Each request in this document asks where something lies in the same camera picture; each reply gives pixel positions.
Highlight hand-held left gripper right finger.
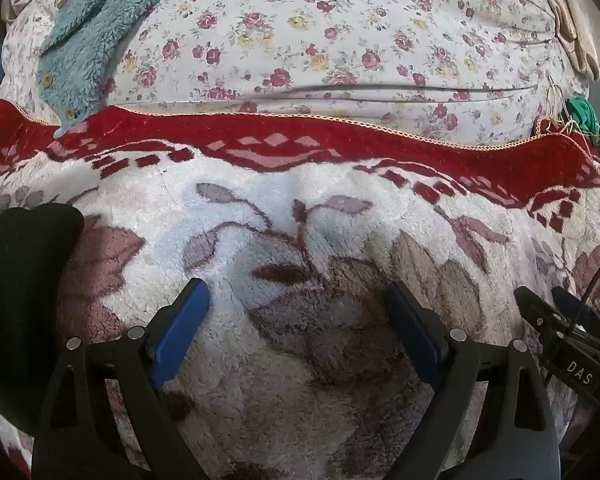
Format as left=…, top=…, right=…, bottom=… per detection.
left=384, top=281, right=562, bottom=480

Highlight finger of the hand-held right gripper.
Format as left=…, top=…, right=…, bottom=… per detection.
left=551, top=286, right=600, bottom=347
left=513, top=286, right=571, bottom=347

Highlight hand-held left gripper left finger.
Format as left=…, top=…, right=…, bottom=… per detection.
left=31, top=277, right=212, bottom=480

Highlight black pants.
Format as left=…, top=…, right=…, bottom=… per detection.
left=0, top=203, right=85, bottom=427

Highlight red and white floral blanket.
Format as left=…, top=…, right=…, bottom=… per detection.
left=0, top=100, right=600, bottom=480

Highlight green cloth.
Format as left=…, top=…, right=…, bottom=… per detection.
left=565, top=97, right=600, bottom=134

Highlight beige cloth bag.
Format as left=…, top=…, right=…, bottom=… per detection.
left=532, top=0, right=600, bottom=82

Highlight teal fleece jacket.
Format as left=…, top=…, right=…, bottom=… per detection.
left=36, top=0, right=197, bottom=139

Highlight rose print bed sheet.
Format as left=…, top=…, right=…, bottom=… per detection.
left=0, top=0, right=592, bottom=147

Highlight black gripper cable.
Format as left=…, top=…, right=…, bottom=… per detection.
left=567, top=246, right=600, bottom=333

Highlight tangle of thin cables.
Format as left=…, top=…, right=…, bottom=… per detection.
left=532, top=74, right=600, bottom=163

